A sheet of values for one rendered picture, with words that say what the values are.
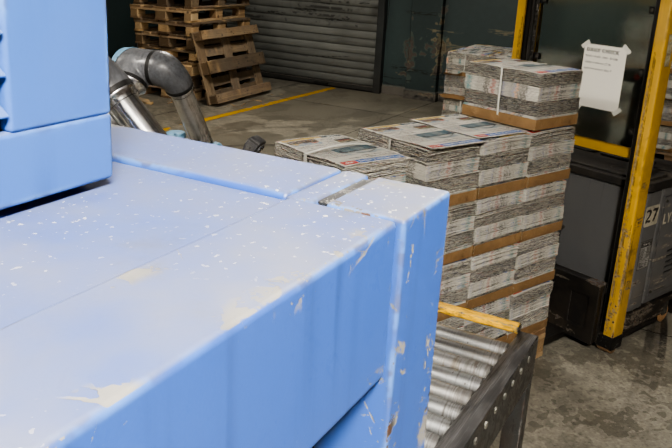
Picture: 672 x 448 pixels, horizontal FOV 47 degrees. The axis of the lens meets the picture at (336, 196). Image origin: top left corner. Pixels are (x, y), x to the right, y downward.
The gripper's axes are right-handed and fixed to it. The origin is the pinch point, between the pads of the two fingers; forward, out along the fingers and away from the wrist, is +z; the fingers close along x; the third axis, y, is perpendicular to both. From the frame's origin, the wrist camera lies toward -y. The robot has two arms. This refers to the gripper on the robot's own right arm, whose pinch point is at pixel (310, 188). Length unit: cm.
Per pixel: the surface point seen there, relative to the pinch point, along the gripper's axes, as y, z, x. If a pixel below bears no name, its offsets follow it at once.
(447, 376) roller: 42, 30, -20
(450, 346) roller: 40, 29, -34
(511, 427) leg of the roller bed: 63, 46, -45
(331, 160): 7, -21, -86
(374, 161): 7, -8, -93
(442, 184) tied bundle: 16, 10, -126
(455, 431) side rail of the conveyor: 44, 35, 2
